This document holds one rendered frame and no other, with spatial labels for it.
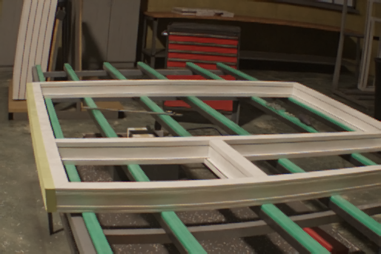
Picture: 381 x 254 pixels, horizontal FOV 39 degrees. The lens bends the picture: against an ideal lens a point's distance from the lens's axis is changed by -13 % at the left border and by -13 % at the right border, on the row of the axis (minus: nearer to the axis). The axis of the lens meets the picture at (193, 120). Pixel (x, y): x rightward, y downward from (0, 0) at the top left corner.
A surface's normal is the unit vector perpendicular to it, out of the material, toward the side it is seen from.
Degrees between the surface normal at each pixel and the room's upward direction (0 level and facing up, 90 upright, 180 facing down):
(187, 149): 90
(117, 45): 90
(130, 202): 90
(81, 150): 90
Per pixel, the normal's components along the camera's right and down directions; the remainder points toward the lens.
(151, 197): 0.31, 0.24
